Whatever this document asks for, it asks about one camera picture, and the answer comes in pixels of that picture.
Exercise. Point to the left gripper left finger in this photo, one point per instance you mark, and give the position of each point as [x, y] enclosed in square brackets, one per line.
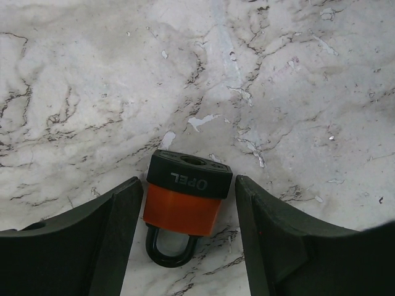
[83, 251]

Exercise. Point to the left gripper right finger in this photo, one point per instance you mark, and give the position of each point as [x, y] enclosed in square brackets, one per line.
[288, 252]

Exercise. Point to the orange black padlock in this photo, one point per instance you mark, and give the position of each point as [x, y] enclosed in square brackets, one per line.
[184, 196]

